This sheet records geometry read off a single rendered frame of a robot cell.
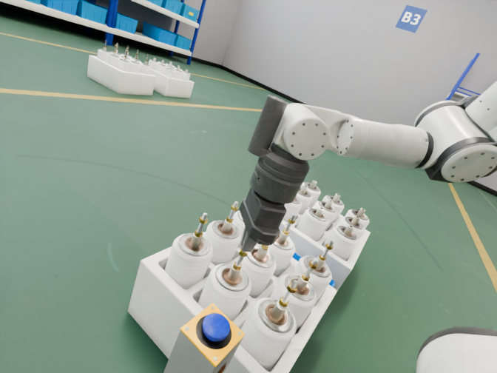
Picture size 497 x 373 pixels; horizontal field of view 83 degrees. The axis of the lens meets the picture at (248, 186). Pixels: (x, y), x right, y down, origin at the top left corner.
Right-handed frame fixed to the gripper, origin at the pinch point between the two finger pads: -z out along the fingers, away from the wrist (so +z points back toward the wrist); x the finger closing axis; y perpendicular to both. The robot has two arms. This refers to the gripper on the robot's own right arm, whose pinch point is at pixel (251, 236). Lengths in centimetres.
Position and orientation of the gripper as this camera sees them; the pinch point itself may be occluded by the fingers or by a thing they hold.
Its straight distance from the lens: 56.4
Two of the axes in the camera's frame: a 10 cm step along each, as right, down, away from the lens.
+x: 2.2, 4.9, -8.4
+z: 3.5, -8.5, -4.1
